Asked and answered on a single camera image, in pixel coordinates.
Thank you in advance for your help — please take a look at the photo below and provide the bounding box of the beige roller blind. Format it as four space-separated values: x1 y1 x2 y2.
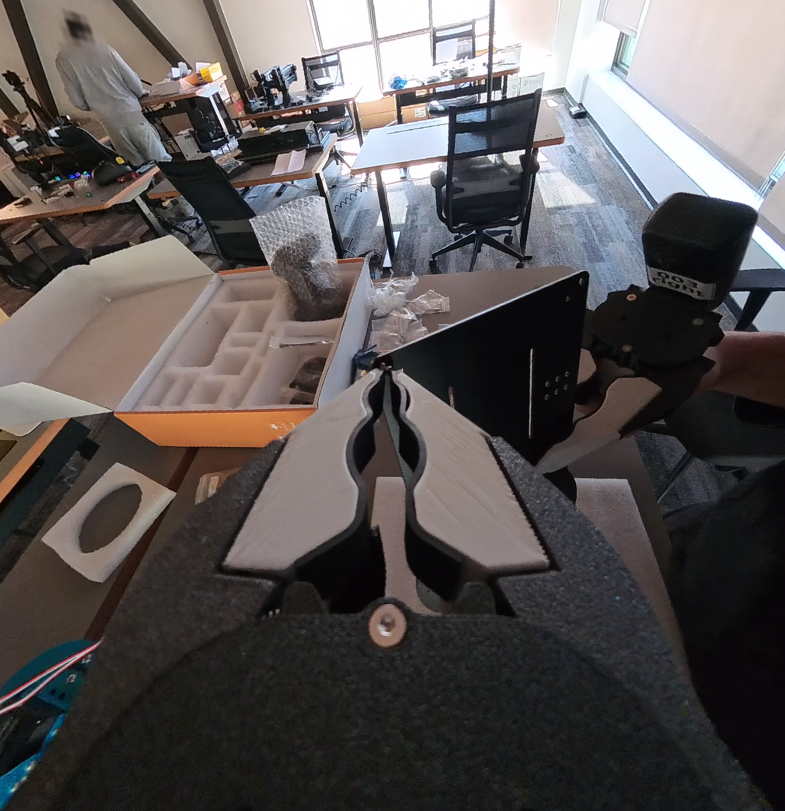
624 0 785 186

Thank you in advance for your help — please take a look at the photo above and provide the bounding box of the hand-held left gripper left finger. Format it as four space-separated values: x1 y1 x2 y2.
223 369 382 575

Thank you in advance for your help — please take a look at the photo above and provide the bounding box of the black mesh office chair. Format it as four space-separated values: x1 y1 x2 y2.
428 89 543 275

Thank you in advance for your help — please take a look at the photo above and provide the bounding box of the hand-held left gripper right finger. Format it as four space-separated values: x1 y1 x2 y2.
392 370 552 575

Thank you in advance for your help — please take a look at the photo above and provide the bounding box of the bubble wrapped part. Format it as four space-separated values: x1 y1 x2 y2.
249 195 346 321

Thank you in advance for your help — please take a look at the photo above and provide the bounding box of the white foam sheet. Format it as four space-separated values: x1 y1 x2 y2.
370 475 675 641

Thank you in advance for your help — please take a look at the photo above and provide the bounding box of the person's right forearm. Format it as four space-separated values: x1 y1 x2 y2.
706 329 785 406

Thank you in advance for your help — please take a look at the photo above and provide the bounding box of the small bag labelled M2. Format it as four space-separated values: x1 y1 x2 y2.
366 274 452 356

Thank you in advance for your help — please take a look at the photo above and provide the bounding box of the person's black clothing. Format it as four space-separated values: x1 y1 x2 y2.
666 456 785 811

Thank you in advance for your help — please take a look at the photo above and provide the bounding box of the servo wire bundle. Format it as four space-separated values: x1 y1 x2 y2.
0 638 106 721

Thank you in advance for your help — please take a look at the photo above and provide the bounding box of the white foam insert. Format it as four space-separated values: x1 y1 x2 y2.
42 463 178 584

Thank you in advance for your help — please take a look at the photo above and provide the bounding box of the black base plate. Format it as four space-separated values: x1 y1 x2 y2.
388 269 590 471

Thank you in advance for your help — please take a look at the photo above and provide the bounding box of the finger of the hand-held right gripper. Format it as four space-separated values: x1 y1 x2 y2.
534 374 664 476

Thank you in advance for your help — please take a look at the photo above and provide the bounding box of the grey table orange edge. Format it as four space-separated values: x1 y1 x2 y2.
351 114 566 281

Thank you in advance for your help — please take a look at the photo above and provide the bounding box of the large window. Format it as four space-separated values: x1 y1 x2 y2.
307 0 495 91

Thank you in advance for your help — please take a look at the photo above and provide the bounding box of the orange and white cardboard box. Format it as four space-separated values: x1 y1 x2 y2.
0 234 376 448

